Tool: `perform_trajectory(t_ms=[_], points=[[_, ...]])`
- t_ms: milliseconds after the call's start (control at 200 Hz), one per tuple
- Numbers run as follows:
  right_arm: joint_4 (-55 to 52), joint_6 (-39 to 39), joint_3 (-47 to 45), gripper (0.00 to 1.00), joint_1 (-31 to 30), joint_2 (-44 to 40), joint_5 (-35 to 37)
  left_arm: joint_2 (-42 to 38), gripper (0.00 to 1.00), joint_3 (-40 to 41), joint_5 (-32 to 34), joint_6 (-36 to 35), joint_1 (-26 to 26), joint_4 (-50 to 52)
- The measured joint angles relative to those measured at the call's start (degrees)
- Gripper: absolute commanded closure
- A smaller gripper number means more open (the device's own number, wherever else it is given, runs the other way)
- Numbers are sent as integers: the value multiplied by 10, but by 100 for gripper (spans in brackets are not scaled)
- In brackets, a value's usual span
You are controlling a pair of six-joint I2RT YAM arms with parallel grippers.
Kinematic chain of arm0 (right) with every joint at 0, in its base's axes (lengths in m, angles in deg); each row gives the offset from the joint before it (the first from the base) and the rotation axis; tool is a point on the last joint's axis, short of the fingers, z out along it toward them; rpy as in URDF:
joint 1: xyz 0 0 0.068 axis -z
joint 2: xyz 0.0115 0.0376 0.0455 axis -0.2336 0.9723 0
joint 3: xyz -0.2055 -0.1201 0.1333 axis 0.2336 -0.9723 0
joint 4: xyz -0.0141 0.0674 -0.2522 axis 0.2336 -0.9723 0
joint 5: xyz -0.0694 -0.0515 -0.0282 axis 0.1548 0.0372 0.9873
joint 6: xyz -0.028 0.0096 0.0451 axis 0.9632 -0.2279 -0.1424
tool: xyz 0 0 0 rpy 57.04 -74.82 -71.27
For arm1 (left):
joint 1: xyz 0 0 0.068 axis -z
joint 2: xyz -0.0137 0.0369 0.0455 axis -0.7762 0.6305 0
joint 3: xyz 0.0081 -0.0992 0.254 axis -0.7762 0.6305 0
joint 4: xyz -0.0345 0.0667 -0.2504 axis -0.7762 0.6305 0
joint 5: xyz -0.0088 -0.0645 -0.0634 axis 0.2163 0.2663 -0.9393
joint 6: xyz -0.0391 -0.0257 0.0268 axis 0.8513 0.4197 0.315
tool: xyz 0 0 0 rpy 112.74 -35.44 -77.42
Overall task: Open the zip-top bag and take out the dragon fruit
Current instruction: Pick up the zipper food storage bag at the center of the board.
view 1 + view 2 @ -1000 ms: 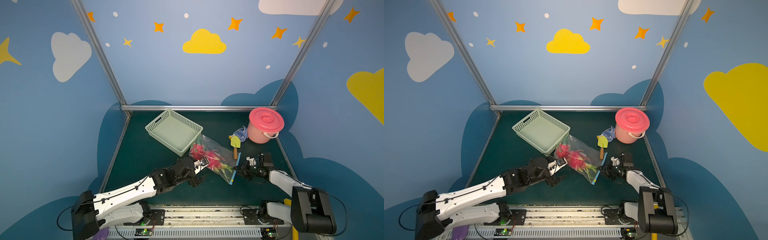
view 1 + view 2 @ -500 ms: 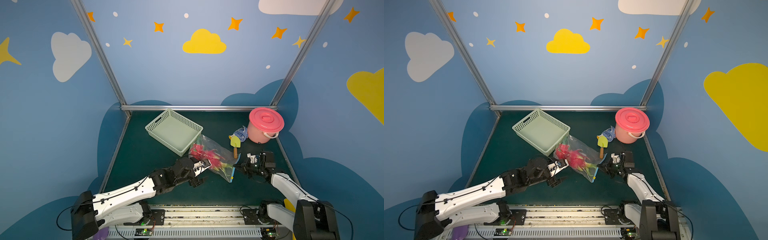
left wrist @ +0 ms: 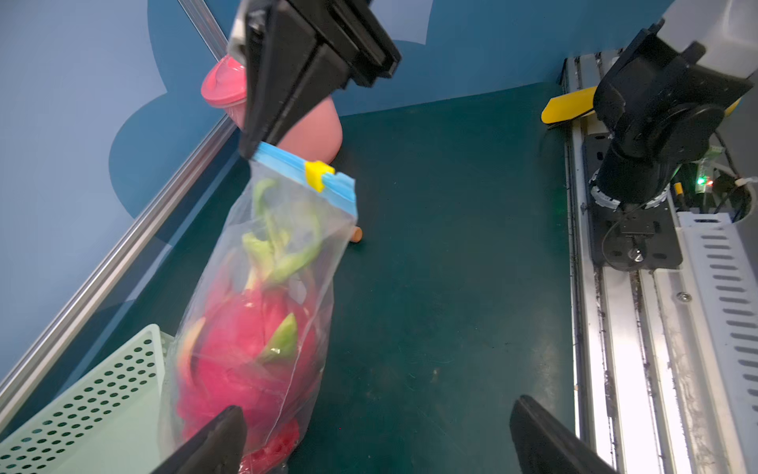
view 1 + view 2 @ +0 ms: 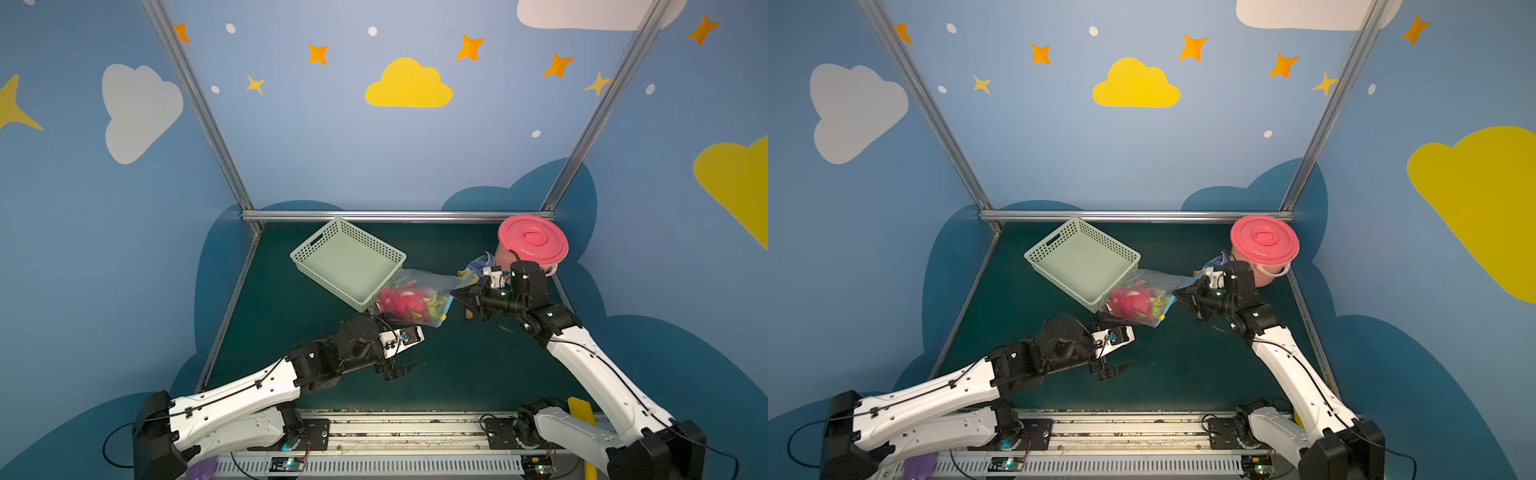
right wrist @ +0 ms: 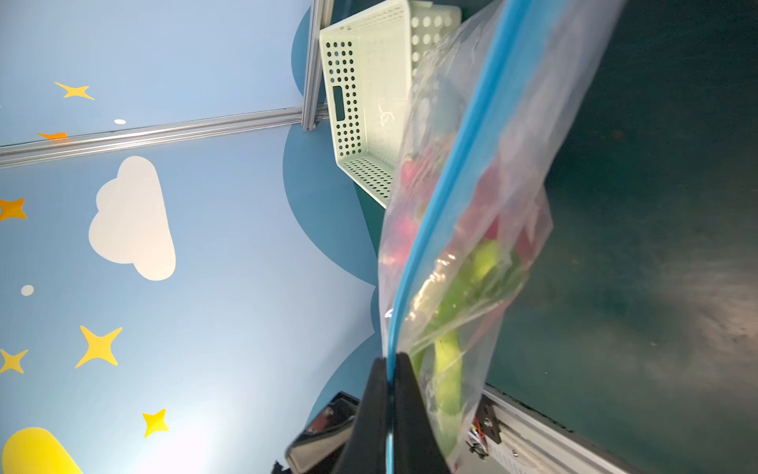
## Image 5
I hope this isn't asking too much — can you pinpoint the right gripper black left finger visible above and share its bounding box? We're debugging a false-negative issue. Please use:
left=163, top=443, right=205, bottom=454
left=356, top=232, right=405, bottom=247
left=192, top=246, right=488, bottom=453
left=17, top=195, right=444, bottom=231
left=332, top=359, right=389, bottom=474

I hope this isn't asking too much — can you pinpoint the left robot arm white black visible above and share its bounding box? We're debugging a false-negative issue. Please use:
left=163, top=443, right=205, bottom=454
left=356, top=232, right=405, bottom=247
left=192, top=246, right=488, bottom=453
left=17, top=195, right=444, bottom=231
left=270, top=392, right=359, bottom=474

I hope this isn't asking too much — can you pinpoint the aluminium frame back rail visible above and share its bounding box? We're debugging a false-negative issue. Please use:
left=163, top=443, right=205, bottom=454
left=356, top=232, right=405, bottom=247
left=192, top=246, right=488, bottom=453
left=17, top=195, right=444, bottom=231
left=1, top=108, right=302, bottom=169

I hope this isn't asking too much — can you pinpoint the aluminium frame left post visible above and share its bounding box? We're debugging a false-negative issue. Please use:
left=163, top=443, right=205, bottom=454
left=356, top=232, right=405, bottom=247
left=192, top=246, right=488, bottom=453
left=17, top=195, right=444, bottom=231
left=301, top=0, right=334, bottom=132

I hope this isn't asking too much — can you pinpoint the pink dragon fruit toy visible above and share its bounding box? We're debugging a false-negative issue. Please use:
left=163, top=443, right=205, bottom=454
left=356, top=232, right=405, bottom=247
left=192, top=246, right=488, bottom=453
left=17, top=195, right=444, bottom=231
left=379, top=135, right=544, bottom=268

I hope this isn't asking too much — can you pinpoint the clear zip-top bag blue seal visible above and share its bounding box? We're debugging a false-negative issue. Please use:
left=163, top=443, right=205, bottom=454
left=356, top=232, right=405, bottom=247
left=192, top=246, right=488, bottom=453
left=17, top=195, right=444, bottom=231
left=379, top=1, right=624, bottom=473

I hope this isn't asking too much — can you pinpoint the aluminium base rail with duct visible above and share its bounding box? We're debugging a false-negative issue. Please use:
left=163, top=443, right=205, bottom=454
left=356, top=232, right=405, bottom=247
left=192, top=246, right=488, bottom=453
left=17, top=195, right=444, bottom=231
left=477, top=384, right=641, bottom=474

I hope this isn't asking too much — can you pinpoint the light green perforated plastic basket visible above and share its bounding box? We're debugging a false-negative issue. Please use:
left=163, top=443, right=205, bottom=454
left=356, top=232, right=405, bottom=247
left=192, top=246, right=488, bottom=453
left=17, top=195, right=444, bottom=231
left=320, top=1, right=462, bottom=207

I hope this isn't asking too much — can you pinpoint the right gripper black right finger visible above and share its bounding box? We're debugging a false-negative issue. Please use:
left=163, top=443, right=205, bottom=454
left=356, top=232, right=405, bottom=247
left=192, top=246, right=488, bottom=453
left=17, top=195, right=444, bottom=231
left=393, top=353, right=450, bottom=474

